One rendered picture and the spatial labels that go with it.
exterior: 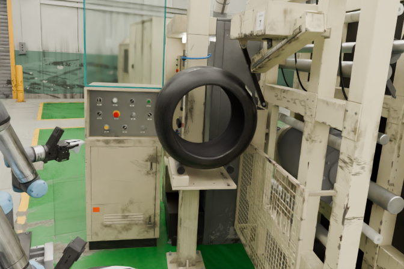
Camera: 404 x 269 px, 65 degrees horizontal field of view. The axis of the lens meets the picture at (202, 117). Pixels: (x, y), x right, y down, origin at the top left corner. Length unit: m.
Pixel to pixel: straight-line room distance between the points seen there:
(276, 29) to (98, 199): 1.77
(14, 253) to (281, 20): 1.29
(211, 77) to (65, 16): 9.17
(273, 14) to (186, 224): 1.52
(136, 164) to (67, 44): 8.42
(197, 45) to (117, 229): 1.53
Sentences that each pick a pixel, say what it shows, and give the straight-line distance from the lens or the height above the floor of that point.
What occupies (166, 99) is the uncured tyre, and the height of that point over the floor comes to 1.29.
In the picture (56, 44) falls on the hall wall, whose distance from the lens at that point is 10.59.
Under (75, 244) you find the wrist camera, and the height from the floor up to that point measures 1.15.
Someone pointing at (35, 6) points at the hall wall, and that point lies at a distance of 10.57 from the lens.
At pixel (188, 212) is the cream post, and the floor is 0.45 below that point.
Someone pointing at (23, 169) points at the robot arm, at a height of 1.04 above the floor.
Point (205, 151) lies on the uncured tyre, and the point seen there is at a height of 0.94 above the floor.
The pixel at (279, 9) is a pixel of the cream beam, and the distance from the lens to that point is 1.52.
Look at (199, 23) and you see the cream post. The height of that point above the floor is 1.72.
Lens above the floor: 1.53
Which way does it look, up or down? 11 degrees down
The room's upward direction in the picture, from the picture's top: 3 degrees clockwise
